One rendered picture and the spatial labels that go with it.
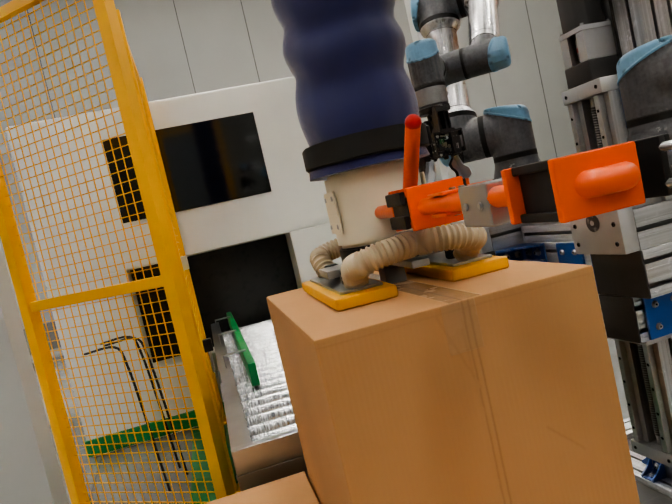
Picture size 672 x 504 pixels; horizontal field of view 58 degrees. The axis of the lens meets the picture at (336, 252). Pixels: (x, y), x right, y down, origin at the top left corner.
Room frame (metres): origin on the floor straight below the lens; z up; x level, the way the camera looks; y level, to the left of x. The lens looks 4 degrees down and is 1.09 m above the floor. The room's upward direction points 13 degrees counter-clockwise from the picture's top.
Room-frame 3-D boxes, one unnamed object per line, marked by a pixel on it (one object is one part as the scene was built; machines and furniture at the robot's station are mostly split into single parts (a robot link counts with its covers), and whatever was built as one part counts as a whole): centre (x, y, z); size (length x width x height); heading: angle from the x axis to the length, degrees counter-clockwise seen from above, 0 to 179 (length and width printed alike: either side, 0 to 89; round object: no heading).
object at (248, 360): (2.88, 0.59, 0.60); 1.60 x 0.11 x 0.09; 12
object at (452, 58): (1.51, -0.35, 1.37); 0.11 x 0.11 x 0.08; 68
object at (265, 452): (1.44, 0.00, 0.58); 0.70 x 0.03 x 0.06; 102
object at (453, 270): (1.11, -0.18, 0.97); 0.34 x 0.10 x 0.05; 11
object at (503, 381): (1.07, -0.08, 0.74); 0.60 x 0.40 x 0.40; 12
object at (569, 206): (0.51, -0.20, 1.07); 0.08 x 0.07 x 0.05; 11
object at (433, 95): (1.42, -0.30, 1.30); 0.08 x 0.08 x 0.05
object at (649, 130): (1.18, -0.67, 1.09); 0.15 x 0.15 x 0.10
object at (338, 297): (1.08, 0.00, 0.97); 0.34 x 0.10 x 0.05; 11
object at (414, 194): (0.85, -0.14, 1.07); 0.10 x 0.08 x 0.06; 101
